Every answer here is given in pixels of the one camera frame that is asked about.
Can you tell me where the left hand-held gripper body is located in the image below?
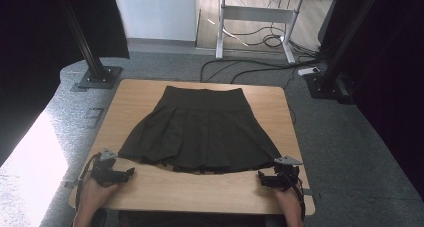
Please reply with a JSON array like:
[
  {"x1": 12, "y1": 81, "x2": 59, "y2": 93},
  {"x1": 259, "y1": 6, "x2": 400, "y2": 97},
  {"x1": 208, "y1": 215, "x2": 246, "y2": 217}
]
[{"x1": 89, "y1": 148, "x2": 130, "y2": 188}]

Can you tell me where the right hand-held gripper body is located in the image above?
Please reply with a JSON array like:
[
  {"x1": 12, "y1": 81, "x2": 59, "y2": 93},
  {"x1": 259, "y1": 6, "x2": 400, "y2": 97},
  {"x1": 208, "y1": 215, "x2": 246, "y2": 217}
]
[{"x1": 265, "y1": 155, "x2": 304, "y2": 192}]

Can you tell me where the black pleated skirt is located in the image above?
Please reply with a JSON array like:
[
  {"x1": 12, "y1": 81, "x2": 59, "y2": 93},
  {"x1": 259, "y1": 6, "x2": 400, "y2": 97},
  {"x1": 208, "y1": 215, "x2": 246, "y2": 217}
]
[{"x1": 117, "y1": 85, "x2": 283, "y2": 175}]

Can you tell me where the person's left hand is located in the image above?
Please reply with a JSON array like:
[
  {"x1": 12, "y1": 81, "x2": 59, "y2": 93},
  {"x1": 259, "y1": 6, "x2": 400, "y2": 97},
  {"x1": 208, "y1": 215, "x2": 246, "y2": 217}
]
[{"x1": 76, "y1": 174, "x2": 122, "y2": 220}]

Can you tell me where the person's right hand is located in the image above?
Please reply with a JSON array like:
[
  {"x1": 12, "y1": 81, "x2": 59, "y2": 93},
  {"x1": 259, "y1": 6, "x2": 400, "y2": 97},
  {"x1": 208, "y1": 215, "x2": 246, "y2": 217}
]
[{"x1": 273, "y1": 186, "x2": 304, "y2": 221}]

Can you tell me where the person's dark clothing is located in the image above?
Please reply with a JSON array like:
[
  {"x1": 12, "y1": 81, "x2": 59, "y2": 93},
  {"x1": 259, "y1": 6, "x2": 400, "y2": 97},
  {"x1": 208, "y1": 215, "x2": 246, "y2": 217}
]
[{"x1": 93, "y1": 208, "x2": 285, "y2": 227}]

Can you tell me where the black metal stand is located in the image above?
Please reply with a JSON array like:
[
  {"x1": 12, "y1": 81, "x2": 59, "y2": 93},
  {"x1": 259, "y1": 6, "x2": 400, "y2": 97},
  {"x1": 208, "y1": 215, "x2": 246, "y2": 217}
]
[
  {"x1": 303, "y1": 0, "x2": 384, "y2": 105},
  {"x1": 57, "y1": 0, "x2": 124, "y2": 91}
]

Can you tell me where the white power strip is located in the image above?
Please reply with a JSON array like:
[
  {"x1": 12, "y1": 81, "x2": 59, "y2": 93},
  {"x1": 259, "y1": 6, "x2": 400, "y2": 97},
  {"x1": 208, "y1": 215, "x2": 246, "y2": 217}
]
[{"x1": 297, "y1": 66, "x2": 321, "y2": 77}]

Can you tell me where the black curtain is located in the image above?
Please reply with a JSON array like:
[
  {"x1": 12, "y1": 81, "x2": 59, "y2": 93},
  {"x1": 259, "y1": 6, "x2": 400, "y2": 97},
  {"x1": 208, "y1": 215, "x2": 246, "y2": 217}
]
[
  {"x1": 318, "y1": 0, "x2": 424, "y2": 202},
  {"x1": 0, "y1": 0, "x2": 131, "y2": 168}
]

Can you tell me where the right hand-held gripper black cable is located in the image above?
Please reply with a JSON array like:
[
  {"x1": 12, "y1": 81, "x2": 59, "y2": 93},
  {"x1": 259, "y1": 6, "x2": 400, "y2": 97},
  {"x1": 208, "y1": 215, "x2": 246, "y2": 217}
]
[{"x1": 281, "y1": 172, "x2": 307, "y2": 222}]

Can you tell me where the long black floor cable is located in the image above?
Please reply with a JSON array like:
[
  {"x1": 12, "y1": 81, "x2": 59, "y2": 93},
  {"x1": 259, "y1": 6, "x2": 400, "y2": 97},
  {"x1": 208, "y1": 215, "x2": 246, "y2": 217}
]
[{"x1": 199, "y1": 58, "x2": 323, "y2": 85}]

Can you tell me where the coiled black floor cable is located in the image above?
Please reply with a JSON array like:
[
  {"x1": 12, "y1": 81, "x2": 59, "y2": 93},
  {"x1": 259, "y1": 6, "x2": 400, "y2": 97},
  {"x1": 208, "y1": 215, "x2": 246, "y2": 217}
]
[{"x1": 222, "y1": 25, "x2": 321, "y2": 60}]

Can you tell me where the white metal frame desk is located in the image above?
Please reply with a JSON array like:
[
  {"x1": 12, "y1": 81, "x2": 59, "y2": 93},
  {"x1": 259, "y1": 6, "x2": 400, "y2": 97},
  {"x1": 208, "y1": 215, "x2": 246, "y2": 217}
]
[{"x1": 213, "y1": 0, "x2": 341, "y2": 65}]

